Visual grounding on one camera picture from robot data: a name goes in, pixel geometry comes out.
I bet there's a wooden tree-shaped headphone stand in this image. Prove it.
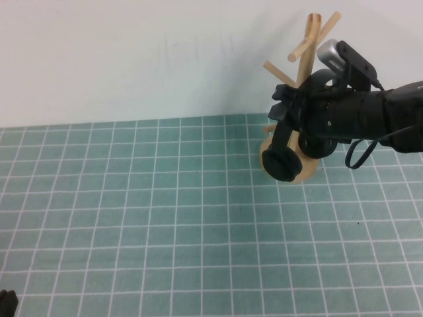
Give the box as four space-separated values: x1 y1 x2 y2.
258 12 341 184

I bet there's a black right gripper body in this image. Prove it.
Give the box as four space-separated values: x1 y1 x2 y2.
289 88 353 143

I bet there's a black over-ear headphones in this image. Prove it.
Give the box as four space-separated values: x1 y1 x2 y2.
262 68 346 182

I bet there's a green white-checked tablecloth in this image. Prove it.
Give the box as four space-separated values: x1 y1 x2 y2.
0 112 423 317

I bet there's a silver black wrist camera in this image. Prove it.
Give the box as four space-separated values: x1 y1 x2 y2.
316 38 378 92

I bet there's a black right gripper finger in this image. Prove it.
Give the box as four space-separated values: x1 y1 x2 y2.
272 83 300 104
267 102 294 122

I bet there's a black camera cable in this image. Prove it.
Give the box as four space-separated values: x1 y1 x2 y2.
344 81 423 170

